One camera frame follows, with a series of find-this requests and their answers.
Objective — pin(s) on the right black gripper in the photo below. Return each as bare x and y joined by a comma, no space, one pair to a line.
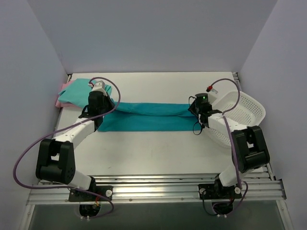
195,111

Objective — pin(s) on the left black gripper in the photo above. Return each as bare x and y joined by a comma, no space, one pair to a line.
103,105

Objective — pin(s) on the teal t shirt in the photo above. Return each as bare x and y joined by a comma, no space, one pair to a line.
147,117

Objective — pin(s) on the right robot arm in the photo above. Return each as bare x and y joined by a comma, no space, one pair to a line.
248,147

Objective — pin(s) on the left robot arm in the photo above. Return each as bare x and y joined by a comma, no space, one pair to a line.
56,159

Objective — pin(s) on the folded mint green t shirt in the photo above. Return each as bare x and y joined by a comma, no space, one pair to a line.
77,93

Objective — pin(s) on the folded pink t shirt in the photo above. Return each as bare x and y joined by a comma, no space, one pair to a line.
59,104

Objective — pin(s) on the white perforated plastic basket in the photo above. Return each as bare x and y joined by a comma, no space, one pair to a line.
248,112

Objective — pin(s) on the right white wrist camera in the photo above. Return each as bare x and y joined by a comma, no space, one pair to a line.
212,93

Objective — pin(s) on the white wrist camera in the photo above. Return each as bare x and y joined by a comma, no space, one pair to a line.
98,86
212,93

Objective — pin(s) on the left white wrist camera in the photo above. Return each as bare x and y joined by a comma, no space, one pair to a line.
98,86

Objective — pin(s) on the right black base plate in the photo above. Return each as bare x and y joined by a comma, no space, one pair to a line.
215,192

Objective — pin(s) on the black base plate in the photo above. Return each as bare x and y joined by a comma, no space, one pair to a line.
215,192
79,196

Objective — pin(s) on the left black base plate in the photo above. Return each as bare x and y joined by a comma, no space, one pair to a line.
79,196

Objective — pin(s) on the aluminium rail frame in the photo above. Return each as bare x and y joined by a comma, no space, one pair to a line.
156,166

